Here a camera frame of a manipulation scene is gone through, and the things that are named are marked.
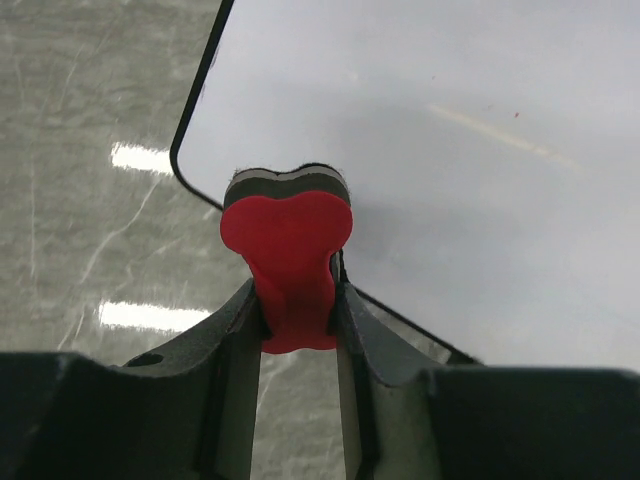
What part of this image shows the red bone-shaped eraser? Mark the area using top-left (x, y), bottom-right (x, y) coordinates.
top-left (220, 163), bottom-right (353, 354)

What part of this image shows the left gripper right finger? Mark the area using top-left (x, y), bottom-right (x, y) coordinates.
top-left (329, 254), bottom-right (639, 479)

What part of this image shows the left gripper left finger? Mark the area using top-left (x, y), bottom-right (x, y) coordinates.
top-left (1, 283), bottom-right (261, 479)

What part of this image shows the white whiteboard black frame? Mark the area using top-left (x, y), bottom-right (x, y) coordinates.
top-left (171, 1), bottom-right (639, 369)

